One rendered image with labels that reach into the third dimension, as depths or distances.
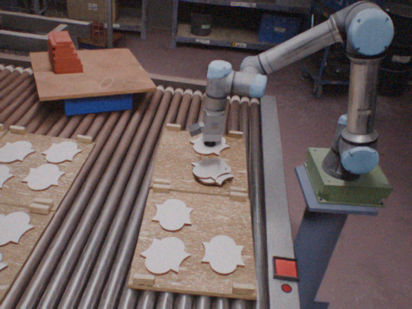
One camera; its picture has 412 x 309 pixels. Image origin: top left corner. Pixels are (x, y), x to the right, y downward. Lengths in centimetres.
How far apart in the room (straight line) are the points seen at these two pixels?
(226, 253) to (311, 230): 64
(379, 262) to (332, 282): 39
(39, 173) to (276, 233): 83
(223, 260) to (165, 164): 51
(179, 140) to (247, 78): 51
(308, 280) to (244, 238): 73
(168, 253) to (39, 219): 42
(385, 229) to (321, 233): 135
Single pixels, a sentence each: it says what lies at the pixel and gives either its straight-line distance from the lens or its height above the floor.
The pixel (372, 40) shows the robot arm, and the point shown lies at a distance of 130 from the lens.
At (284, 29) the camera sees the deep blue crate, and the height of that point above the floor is 34.
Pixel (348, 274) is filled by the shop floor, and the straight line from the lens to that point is 270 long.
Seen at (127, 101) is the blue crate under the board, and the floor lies 97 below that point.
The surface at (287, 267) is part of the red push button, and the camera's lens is 130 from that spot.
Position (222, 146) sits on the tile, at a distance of 150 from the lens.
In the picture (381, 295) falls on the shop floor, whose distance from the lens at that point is 268.
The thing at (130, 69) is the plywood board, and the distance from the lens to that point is 210.
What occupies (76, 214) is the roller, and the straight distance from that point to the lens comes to 142.
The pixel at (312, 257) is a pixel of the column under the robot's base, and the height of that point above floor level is 55.
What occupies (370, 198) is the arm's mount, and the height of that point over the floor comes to 91.
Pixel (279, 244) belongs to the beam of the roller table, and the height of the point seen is 92.
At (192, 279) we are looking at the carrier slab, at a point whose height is 94.
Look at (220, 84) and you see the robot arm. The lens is 136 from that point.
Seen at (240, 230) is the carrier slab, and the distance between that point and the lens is 135.
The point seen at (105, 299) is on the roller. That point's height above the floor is 92.
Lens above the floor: 186
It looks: 34 degrees down
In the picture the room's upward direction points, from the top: 7 degrees clockwise
